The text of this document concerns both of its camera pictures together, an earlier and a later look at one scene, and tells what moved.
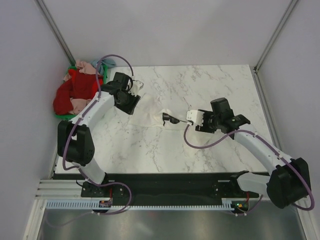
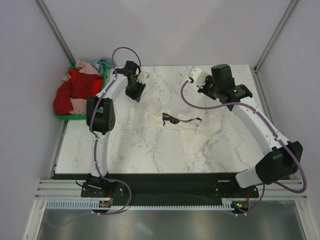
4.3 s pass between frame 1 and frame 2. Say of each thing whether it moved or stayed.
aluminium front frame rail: stayed
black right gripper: moved
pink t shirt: stayed
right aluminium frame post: stayed
